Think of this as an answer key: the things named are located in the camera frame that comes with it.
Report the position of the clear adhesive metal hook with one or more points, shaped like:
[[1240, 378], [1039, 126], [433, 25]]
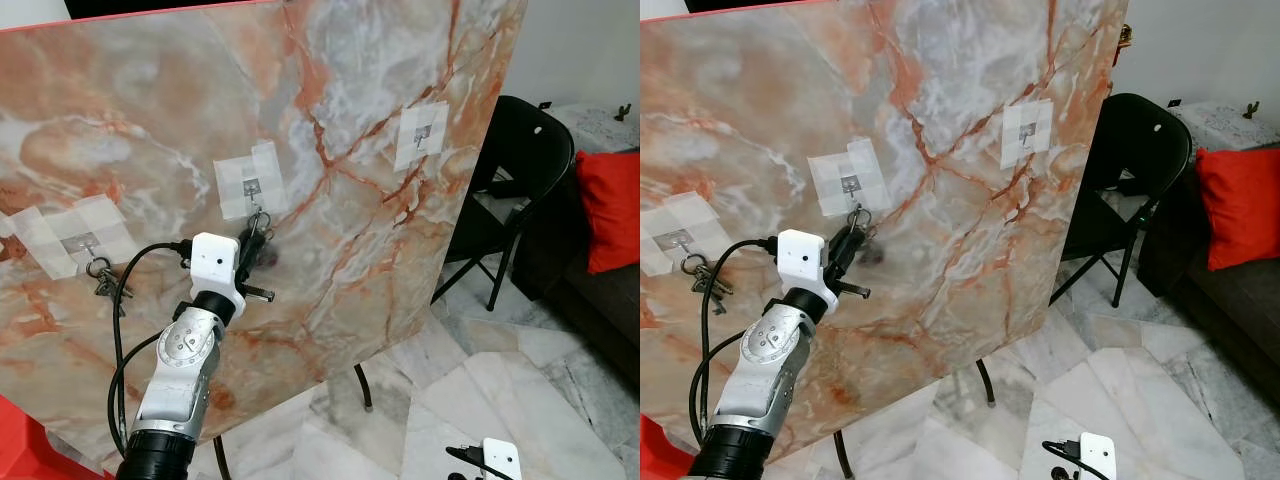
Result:
[[235, 190], [830, 185], [1015, 150], [670, 225], [410, 150], [60, 235]]

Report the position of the patterned cloth table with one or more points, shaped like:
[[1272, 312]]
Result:
[[600, 130], [1220, 125]]

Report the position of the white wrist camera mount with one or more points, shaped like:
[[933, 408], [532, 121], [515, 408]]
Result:
[[503, 462], [800, 262], [212, 265], [1098, 458]]

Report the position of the marble pattern board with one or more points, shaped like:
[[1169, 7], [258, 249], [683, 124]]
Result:
[[150, 100], [780, 90]]

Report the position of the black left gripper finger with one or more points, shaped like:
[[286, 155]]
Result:
[[254, 255], [845, 252]]

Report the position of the black metal stand leg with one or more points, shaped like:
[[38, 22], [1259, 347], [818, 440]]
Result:
[[845, 458], [365, 390], [220, 460], [987, 385]]

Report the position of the red plastic stool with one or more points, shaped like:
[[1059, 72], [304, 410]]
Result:
[[25, 450], [655, 460]]

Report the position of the black folding chair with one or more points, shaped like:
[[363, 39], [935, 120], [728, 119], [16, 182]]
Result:
[[1140, 140], [530, 150]]

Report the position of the dark sofa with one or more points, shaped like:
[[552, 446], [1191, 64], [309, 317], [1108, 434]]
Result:
[[1230, 310], [600, 320]]

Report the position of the small green cactus figure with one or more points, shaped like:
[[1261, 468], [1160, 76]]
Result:
[[1250, 110], [623, 113]]

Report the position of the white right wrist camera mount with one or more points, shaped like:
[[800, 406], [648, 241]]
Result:
[[503, 462], [1098, 458]]

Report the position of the red cushion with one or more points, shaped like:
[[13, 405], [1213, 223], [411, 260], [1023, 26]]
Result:
[[612, 210], [1240, 205]]

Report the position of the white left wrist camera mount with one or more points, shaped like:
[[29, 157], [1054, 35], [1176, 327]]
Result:
[[800, 262], [212, 265]]

